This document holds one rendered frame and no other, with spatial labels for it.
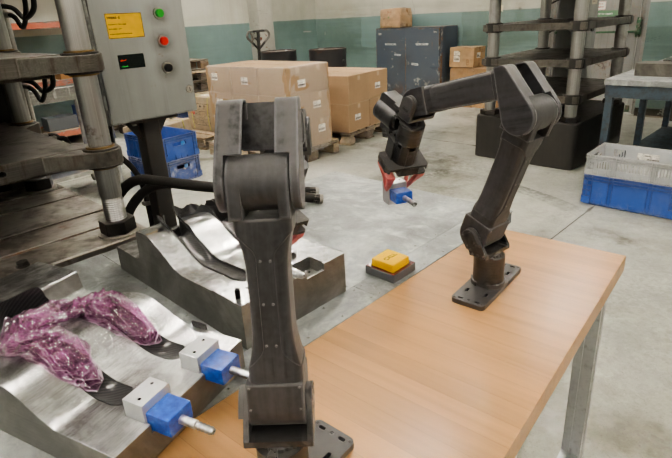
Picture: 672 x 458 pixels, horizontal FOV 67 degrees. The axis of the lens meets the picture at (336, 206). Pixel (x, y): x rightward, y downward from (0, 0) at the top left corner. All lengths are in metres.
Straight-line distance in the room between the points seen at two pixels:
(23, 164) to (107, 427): 0.90
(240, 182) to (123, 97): 1.16
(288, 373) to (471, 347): 0.42
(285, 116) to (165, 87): 1.20
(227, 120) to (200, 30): 8.08
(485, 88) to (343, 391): 0.58
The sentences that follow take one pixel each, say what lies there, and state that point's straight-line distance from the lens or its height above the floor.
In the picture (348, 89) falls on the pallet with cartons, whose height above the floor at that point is 0.61.
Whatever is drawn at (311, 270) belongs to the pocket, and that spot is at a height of 0.86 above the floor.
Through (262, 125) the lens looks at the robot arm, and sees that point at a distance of 0.59.
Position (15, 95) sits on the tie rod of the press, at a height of 1.14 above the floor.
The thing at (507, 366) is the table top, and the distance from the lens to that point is 0.91.
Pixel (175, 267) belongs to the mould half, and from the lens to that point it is 1.07.
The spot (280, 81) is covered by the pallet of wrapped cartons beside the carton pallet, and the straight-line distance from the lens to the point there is 4.77.
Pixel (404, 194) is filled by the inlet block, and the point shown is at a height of 0.94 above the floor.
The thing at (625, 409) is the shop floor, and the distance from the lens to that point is 2.17.
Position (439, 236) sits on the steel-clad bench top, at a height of 0.80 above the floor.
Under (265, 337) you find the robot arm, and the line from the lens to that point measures 0.59.
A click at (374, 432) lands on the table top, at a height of 0.80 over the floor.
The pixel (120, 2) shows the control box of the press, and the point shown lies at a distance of 1.68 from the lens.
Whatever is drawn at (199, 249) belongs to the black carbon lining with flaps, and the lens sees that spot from 1.12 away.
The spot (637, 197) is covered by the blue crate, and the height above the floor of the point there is 0.11.
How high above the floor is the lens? 1.34
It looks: 21 degrees down
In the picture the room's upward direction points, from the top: 3 degrees counter-clockwise
